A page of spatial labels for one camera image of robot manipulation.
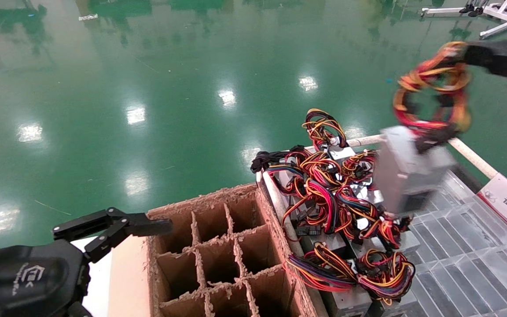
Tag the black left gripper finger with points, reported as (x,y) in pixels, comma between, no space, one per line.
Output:
(148,227)

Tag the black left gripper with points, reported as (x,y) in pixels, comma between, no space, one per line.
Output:
(29,281)

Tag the black stand legs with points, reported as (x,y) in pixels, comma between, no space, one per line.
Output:
(473,11)

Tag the brown cardboard divider box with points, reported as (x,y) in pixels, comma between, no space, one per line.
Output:
(176,268)

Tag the power supply, flat purple-yellow bundle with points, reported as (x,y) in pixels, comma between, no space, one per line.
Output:
(319,268)

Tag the power supply, small red-yellow bundle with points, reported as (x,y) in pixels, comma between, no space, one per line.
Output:
(387,229)

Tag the clear plastic compartment tray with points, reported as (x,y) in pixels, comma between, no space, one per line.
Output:
(456,264)

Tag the power supply, looped purple-yellow bundle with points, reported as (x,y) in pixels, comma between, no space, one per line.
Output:
(390,277)

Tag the white floor stand frame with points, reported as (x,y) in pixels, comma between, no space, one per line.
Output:
(504,15)

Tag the white tube cart frame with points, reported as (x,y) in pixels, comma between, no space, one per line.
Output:
(473,158)

